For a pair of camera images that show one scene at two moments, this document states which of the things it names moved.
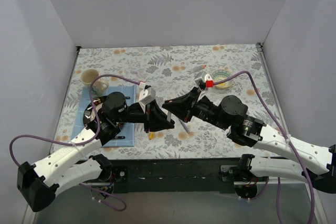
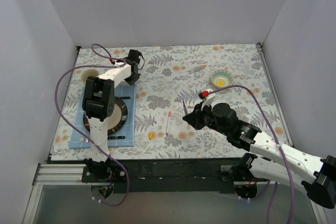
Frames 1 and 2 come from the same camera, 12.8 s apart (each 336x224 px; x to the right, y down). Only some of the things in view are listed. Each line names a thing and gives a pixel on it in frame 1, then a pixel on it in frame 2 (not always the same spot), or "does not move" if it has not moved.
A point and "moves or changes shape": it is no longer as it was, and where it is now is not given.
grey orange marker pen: (197, 68) does not move
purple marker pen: (188, 131) moves or changes shape
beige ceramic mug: (88, 76) does not move
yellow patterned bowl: (221, 74) does not move
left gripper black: (149, 115) to (134, 77)
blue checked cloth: (125, 138) does not move
